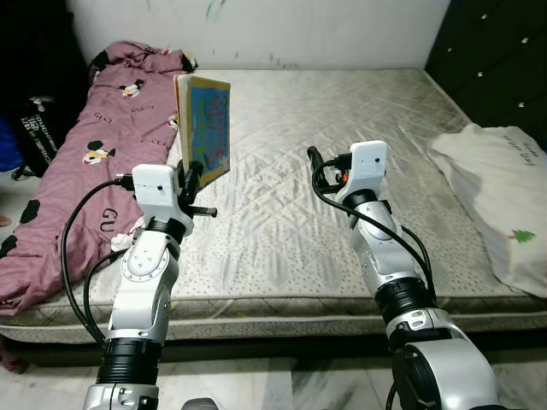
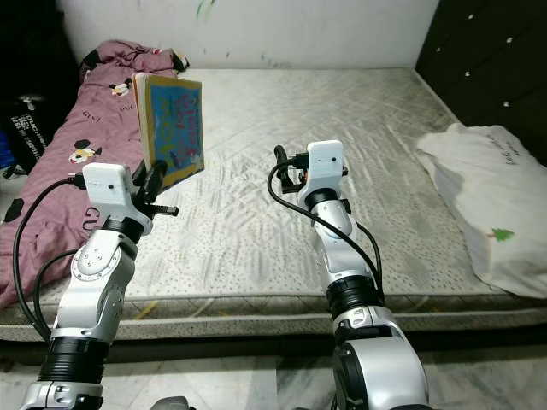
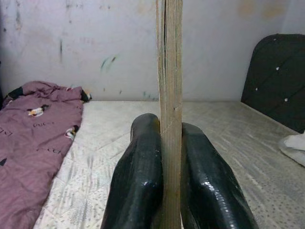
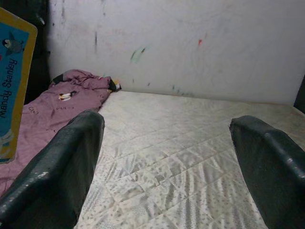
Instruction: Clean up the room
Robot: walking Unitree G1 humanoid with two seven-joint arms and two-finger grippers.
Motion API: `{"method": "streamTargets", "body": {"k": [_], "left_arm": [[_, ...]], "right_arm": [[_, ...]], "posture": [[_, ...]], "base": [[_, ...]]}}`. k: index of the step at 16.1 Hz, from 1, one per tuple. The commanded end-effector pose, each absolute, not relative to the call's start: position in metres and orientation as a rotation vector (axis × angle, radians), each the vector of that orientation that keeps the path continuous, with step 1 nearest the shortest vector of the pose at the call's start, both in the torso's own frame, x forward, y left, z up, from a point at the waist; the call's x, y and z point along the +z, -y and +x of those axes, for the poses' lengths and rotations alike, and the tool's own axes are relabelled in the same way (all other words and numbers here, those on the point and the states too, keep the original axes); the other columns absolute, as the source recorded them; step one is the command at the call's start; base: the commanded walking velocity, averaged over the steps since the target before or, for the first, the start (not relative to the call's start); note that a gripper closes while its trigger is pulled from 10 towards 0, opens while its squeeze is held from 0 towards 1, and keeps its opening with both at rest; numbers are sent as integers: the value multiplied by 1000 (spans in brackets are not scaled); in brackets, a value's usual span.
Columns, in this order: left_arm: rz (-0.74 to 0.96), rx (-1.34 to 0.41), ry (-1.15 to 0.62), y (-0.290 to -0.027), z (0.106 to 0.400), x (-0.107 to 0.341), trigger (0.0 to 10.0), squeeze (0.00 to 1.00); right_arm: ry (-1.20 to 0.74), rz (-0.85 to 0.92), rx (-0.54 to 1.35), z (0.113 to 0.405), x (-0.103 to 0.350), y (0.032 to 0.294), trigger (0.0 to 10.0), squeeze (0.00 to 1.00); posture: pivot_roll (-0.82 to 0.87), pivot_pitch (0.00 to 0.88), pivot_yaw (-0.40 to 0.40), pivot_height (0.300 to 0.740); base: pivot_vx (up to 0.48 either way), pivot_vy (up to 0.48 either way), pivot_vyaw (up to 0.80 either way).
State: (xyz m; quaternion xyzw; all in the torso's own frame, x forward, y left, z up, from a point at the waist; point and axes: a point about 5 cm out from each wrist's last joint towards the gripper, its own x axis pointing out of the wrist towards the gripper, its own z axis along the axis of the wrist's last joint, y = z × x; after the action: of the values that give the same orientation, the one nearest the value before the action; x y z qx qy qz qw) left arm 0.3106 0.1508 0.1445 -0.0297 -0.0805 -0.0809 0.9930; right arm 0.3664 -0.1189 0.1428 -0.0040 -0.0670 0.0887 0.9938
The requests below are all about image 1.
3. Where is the white quilted mattress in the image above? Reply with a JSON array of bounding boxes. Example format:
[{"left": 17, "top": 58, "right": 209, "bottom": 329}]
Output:
[{"left": 0, "top": 68, "right": 547, "bottom": 343}]

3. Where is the white pillow green tree print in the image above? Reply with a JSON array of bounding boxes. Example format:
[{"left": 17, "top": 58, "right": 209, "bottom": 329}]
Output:
[{"left": 427, "top": 124, "right": 547, "bottom": 298}]

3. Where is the colourful children's book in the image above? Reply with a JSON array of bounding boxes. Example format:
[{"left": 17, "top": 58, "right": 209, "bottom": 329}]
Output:
[{"left": 174, "top": 73, "right": 232, "bottom": 190}]

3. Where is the black tufted headboard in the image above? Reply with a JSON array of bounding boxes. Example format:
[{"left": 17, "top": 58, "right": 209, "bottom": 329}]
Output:
[{"left": 425, "top": 0, "right": 547, "bottom": 146}]

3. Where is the black bag with white print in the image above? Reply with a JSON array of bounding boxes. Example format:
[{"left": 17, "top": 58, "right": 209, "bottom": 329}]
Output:
[{"left": 19, "top": 92, "right": 68, "bottom": 178}]

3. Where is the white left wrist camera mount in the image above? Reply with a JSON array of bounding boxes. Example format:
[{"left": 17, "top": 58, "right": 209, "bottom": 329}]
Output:
[{"left": 131, "top": 164, "right": 185, "bottom": 227}]

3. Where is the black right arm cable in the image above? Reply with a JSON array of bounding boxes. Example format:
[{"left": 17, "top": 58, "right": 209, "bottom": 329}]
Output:
[{"left": 309, "top": 152, "right": 437, "bottom": 300}]

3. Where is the grey robot left foot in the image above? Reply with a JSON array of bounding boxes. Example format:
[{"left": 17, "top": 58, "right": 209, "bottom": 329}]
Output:
[{"left": 182, "top": 396, "right": 221, "bottom": 410}]

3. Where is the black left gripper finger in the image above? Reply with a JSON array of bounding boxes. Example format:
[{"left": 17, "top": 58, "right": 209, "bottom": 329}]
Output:
[{"left": 182, "top": 160, "right": 206, "bottom": 204}]

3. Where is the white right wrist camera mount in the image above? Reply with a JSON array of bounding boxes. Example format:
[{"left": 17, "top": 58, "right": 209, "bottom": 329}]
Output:
[{"left": 346, "top": 141, "right": 388, "bottom": 206}]

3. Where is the dark bed base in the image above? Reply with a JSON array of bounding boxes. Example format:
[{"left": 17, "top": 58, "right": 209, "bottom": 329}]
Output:
[{"left": 0, "top": 325, "right": 547, "bottom": 364}]

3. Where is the blue plastic item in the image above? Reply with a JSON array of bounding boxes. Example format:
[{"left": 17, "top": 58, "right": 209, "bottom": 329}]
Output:
[{"left": 0, "top": 118, "right": 20, "bottom": 172}]

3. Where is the purple cartoon print blanket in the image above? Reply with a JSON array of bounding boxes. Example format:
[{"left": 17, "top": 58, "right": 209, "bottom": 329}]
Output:
[{"left": 0, "top": 41, "right": 199, "bottom": 319}]

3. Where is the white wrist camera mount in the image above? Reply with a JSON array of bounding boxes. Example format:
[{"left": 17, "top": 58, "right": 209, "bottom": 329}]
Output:
[
  {"left": 346, "top": 141, "right": 388, "bottom": 206},
  {"left": 131, "top": 164, "right": 185, "bottom": 227}
]

